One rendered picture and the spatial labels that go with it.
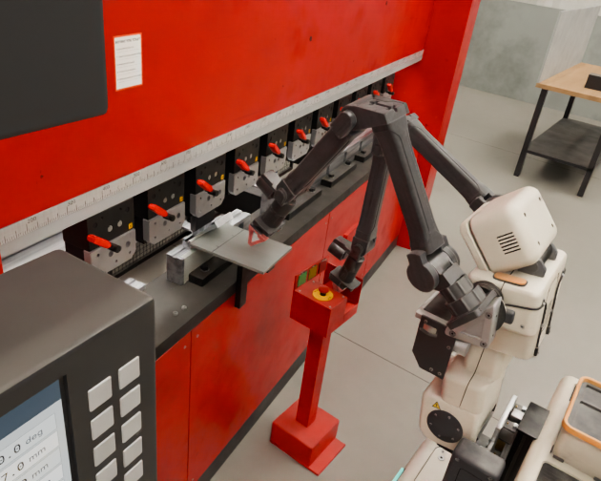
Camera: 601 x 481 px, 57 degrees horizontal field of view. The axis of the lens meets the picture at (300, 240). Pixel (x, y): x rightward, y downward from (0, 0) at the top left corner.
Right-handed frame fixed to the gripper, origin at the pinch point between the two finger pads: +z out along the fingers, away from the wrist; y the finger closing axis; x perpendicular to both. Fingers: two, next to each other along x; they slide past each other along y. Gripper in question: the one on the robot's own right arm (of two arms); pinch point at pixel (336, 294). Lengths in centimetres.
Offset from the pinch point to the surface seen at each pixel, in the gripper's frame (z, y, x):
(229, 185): -30, 40, 27
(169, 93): -66, 44, 57
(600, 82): -22, 6, -420
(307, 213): -5.6, 32.9, -20.2
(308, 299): -3.9, 3.2, 15.2
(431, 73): -28, 67, -177
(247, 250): -22.4, 20.6, 35.7
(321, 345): 16.2, -6.9, 8.1
